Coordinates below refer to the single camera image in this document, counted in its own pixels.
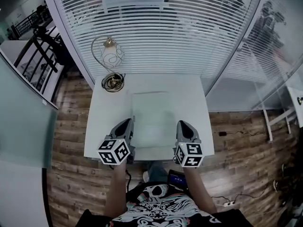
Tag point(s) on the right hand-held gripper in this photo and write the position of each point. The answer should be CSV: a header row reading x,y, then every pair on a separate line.
x,y
189,154

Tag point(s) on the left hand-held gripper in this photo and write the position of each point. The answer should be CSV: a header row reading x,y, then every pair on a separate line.
x,y
113,151

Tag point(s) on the white item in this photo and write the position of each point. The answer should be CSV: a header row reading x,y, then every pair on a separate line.
x,y
154,117

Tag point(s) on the person's right forearm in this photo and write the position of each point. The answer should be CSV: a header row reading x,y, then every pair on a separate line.
x,y
198,190

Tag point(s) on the person's left forearm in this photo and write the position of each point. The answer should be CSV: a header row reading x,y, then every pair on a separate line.
x,y
117,190

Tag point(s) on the white table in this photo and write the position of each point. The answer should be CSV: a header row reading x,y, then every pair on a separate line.
x,y
111,112

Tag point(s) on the black device with screen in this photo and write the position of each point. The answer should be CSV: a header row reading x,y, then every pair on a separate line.
x,y
177,180

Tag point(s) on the person's blue jeans leg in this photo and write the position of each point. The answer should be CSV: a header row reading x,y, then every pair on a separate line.
x,y
157,172

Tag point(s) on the black power adapter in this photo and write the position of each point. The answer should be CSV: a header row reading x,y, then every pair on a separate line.
x,y
222,133

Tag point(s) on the person's white shoe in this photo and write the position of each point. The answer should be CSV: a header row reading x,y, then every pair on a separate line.
x,y
145,176

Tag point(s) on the black patterned t-shirt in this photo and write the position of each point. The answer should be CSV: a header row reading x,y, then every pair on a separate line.
x,y
161,209

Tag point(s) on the white power strip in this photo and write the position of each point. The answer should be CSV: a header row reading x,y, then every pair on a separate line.
x,y
229,203

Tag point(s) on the gold lamp with glass shade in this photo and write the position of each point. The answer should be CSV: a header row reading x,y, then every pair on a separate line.
x,y
111,55

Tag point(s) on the white window blinds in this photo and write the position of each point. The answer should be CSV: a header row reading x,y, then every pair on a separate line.
x,y
154,32

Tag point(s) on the black metal railing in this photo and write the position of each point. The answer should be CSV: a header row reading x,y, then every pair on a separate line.
x,y
45,55

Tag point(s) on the white side desk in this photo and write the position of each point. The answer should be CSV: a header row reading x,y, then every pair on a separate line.
x,y
294,107

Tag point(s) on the small gold object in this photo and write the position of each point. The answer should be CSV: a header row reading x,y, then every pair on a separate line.
x,y
300,100

